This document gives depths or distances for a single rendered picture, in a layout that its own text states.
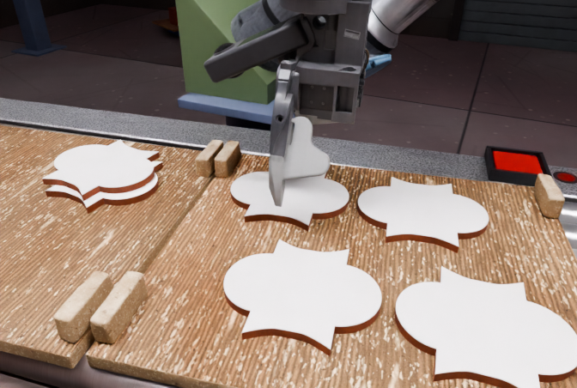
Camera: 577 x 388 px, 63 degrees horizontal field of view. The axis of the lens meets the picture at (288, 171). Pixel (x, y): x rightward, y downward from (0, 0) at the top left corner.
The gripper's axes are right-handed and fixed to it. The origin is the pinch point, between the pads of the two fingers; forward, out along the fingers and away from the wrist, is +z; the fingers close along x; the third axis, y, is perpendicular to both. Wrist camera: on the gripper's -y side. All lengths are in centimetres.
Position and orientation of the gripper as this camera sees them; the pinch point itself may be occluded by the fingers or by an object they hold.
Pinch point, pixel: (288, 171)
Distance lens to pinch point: 54.7
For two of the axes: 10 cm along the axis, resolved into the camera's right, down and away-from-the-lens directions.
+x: 2.3, -4.9, 8.4
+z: -0.3, 8.6, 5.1
